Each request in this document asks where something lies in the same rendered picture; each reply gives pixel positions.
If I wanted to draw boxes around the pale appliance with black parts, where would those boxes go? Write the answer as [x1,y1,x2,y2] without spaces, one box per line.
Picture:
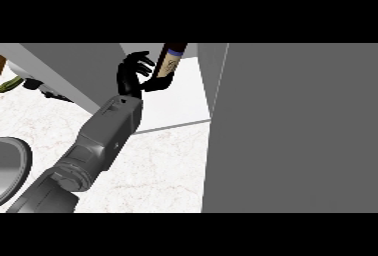
[6,59,75,104]

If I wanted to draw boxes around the grey cabinet side panel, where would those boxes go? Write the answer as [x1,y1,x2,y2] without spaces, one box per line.
[0,42,127,115]

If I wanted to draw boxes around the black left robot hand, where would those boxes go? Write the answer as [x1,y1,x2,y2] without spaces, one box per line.
[115,50,176,100]

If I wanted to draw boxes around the large flat dark grey door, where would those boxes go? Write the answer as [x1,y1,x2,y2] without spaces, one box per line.
[198,42,378,214]

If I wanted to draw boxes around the grey round pan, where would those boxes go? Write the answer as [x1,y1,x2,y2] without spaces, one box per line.
[0,136,34,206]

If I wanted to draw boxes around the green vegetable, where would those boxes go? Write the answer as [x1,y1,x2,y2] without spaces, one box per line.
[0,75,25,94]

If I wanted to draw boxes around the white cabinet interior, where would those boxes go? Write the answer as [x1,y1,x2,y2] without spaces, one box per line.
[118,42,214,135]

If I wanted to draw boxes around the dark wine bottle tan label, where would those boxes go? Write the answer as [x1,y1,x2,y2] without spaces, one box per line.
[149,42,189,88]

